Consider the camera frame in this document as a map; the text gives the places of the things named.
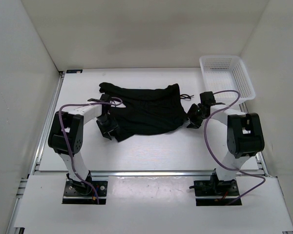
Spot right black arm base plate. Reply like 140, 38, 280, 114
189, 180, 242, 207

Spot black shorts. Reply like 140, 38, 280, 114
99, 82, 188, 142

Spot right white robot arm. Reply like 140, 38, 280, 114
187, 103, 265, 196

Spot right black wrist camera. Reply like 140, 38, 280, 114
200, 91, 216, 106

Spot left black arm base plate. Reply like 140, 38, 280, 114
62, 179, 108, 205

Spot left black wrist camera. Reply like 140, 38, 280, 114
100, 94, 112, 105

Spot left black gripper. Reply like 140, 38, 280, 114
96, 114, 120, 139

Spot white perforated plastic basket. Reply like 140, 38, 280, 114
199, 55, 256, 105

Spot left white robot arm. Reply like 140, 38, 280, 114
48, 95, 123, 200

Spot aluminium front rail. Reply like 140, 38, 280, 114
91, 170, 213, 177

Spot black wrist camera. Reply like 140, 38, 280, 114
100, 94, 112, 105
200, 91, 216, 106

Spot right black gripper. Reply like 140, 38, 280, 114
181, 103, 208, 129

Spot black corner bracket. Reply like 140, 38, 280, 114
66, 69, 83, 74

